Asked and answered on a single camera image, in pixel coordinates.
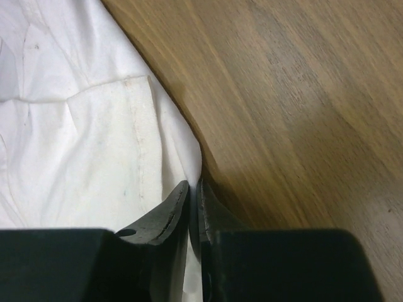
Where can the white t shirt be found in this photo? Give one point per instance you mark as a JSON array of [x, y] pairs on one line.
[[89, 137]]

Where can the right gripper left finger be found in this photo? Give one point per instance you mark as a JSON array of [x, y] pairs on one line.
[[142, 262]]

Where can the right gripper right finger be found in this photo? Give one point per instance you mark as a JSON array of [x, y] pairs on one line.
[[241, 264]]

